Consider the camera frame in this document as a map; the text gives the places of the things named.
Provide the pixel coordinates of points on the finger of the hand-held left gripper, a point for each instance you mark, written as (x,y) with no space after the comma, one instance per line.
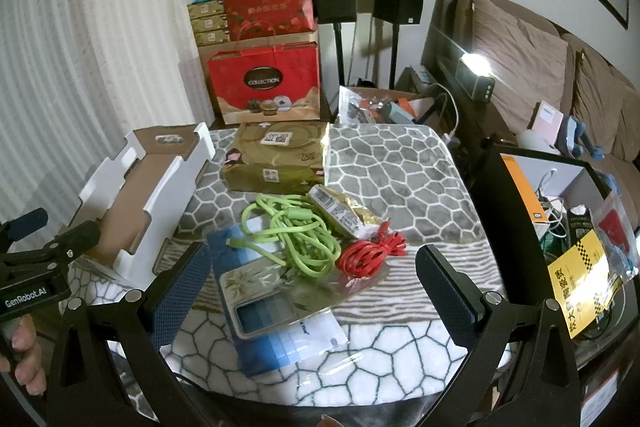
(27,222)
(80,234)

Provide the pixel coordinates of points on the white round object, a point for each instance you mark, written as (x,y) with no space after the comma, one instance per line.
(535,141)

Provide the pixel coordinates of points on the dark wooden sofa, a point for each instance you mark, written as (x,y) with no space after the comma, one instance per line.
(440,37)

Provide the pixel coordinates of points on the gold snack packet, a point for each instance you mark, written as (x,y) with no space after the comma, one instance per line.
(340,209)

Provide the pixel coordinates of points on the black speaker stand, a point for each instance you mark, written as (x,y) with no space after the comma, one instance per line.
(339,62)
(394,57)

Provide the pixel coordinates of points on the flat gold box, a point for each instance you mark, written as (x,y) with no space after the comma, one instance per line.
(210,23)
(212,38)
(206,9)

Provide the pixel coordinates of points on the red floral gift bag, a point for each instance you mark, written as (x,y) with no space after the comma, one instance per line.
(270,7)

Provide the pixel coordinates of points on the pink box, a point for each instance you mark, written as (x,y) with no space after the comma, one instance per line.
(548,123)

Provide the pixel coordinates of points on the grey lit electronic box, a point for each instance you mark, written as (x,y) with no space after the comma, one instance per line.
(475,79)

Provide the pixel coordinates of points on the blue phone case package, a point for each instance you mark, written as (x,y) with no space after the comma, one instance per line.
(265,312)

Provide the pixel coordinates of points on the open cardboard box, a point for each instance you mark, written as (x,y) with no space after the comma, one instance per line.
(395,99)

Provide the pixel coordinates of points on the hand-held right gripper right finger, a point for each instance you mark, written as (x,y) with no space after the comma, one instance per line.
(442,292)

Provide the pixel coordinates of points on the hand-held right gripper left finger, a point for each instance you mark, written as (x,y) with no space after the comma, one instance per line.
(180,302)

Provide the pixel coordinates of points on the yellow checkered package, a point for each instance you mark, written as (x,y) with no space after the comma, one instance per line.
(580,277)

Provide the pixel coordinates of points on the brown cushion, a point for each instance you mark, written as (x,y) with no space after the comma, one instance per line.
(520,52)
(597,92)

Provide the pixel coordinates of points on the orange box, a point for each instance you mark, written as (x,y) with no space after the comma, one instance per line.
(525,192)

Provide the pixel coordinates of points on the black glass side table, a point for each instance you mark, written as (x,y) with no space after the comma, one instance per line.
(492,217)

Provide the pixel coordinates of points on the clear plastic bag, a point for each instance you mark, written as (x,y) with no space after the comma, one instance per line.
(350,289)

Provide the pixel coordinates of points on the clear bag of dark parts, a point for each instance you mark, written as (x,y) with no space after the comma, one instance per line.
(355,107)

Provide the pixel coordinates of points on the blue toy figure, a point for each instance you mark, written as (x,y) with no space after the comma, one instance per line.
(580,137)

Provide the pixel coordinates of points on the person's left hand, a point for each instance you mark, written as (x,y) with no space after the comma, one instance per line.
(22,347)

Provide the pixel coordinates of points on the red item in clear package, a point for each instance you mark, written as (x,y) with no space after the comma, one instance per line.
(612,227)

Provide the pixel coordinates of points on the white cardboard tray box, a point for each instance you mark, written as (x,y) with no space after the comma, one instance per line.
(125,217)

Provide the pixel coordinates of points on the red collection gift bag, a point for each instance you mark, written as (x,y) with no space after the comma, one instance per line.
(235,77)

